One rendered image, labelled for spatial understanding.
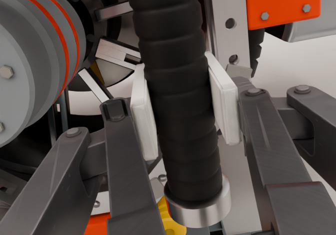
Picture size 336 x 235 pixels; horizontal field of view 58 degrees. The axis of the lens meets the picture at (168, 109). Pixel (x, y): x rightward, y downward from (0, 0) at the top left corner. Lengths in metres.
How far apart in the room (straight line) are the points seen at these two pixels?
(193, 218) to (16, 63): 0.17
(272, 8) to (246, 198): 1.05
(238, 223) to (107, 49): 0.93
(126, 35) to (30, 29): 0.39
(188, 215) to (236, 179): 1.26
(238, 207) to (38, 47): 1.14
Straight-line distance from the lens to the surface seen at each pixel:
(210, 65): 0.17
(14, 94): 0.26
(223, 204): 0.20
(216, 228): 1.04
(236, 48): 0.39
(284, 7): 0.40
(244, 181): 1.44
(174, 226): 0.53
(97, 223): 0.51
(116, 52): 0.49
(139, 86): 0.16
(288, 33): 0.60
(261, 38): 0.49
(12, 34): 0.25
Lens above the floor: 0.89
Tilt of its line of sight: 24 degrees down
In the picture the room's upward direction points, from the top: 11 degrees counter-clockwise
